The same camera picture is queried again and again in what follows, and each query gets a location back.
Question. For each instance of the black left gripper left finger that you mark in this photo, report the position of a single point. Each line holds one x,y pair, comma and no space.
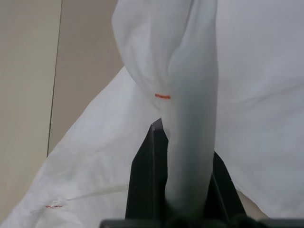
147,178

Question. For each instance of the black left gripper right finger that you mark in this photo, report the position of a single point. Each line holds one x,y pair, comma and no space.
223,197

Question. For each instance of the white shorts with orange drawstring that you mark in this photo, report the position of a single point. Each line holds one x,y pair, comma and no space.
249,95

